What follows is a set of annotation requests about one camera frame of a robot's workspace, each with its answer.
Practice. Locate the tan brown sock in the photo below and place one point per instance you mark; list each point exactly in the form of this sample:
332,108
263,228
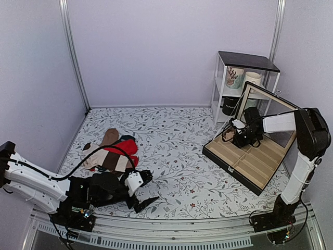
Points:
110,136

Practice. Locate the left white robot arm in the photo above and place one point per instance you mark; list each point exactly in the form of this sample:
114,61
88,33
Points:
55,194

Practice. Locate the white frame glass shelf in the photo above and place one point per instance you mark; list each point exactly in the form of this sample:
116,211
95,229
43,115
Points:
254,63

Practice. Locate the red sock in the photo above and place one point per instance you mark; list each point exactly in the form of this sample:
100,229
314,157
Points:
125,148

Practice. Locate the beige striped ribbed sock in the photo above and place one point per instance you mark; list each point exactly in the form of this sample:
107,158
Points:
228,134

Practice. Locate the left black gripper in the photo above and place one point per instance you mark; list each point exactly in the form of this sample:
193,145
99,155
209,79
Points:
133,204

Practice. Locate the black compartment organizer box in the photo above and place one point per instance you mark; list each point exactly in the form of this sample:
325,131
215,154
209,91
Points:
253,167

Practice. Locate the floral tablecloth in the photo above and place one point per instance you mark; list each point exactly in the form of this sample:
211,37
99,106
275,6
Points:
170,141

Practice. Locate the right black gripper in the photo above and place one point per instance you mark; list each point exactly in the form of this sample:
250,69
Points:
241,144

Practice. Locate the black mug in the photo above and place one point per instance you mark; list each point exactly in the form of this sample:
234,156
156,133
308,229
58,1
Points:
230,105

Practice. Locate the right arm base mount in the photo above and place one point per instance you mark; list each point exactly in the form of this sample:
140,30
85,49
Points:
275,221

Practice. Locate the floral pattern mug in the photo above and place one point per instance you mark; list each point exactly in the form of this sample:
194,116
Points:
234,77

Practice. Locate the pale green mug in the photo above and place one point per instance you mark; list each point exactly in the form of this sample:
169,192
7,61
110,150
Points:
251,103

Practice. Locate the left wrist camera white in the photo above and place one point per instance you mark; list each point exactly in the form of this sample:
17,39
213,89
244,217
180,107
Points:
133,182

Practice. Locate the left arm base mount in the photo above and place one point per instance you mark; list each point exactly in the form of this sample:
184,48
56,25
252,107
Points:
74,217

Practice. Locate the dark green sock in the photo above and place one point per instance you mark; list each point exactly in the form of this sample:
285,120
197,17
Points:
125,138

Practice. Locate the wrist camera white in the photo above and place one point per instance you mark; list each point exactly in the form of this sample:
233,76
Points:
133,182
237,124

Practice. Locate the aluminium front rail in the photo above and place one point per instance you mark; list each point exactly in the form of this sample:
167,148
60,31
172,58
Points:
134,233

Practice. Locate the cream white mug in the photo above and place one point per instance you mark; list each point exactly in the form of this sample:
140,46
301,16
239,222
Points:
252,77

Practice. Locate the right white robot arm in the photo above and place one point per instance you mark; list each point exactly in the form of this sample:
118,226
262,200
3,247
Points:
313,138

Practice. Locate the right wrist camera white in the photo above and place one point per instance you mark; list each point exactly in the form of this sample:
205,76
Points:
237,124

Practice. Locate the brown beige block sock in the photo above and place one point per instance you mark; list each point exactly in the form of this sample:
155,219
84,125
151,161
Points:
109,157

